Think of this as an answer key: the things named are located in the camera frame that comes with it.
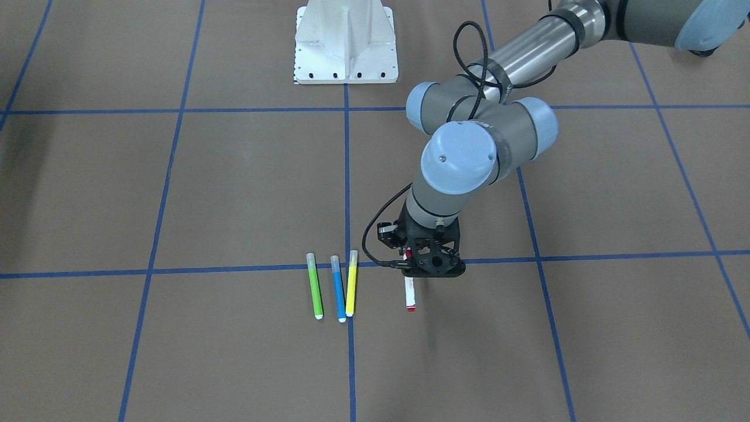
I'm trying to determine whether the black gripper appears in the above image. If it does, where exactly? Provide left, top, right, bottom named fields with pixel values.
left=377, top=208, right=466, bottom=278

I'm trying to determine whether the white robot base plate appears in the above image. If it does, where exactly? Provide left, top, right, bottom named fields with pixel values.
left=293, top=1, right=399, bottom=85

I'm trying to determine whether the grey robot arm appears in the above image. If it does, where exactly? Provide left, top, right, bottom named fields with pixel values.
left=361, top=1, right=749, bottom=278

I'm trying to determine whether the blue highlighter pen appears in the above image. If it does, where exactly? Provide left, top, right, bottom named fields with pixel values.
left=330, top=256, right=347, bottom=323

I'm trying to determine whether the green highlighter pen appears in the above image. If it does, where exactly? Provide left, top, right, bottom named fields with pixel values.
left=306, top=252, right=324, bottom=320

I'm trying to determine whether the red and white marker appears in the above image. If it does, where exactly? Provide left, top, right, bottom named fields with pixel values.
left=403, top=247, right=416, bottom=312

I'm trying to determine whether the yellow highlighter pen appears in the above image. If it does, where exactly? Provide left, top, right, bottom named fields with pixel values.
left=345, top=250, right=359, bottom=318

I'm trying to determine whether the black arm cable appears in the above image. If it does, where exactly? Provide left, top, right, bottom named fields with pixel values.
left=362, top=21, right=557, bottom=268

